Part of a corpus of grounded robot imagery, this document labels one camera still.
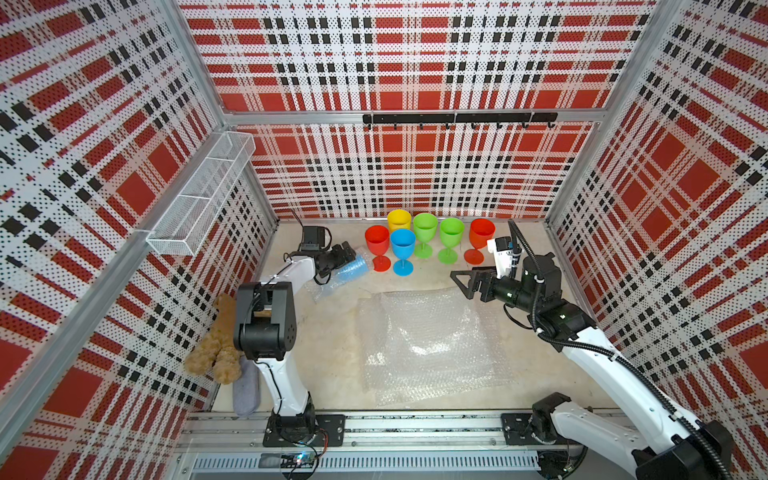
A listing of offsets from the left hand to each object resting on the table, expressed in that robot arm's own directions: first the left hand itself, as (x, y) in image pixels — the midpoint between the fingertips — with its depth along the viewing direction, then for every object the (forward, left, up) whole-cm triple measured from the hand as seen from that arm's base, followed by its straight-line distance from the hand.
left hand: (351, 256), depth 99 cm
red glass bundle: (+2, -10, +6) cm, 11 cm away
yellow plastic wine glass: (+12, -16, +6) cm, 21 cm away
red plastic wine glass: (+6, -44, +5) cm, 45 cm away
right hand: (-20, -33, +18) cm, 43 cm away
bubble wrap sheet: (-28, -25, -5) cm, 38 cm away
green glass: (+9, -26, +5) cm, 28 cm away
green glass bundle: (+8, -34, +4) cm, 36 cm away
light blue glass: (+2, -18, +5) cm, 19 cm away
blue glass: (-7, +2, -2) cm, 7 cm away
